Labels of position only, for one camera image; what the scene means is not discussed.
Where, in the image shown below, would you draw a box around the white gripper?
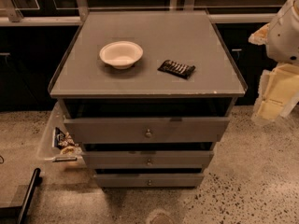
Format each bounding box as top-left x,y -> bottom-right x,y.
249,23 -> 299,125

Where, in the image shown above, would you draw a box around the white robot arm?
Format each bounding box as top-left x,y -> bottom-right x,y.
249,0 -> 299,126

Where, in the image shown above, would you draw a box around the grey drawer cabinet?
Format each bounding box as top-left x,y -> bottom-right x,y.
50,11 -> 246,178

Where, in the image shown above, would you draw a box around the grey top drawer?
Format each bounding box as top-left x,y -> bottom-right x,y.
64,118 -> 229,144

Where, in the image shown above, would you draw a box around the black snack packet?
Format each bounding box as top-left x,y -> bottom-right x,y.
158,60 -> 195,79

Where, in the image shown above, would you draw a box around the white paper bowl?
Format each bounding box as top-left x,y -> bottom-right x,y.
99,41 -> 143,69

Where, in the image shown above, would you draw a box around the snack bags in bin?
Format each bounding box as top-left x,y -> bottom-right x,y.
52,127 -> 82,155

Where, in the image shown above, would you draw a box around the clear plastic bin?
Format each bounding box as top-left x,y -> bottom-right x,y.
37,103 -> 86,168

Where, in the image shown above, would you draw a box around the black bar on floor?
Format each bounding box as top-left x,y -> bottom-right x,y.
17,168 -> 42,224

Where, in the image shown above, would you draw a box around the metal railing frame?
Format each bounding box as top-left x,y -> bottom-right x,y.
0,0 -> 287,26

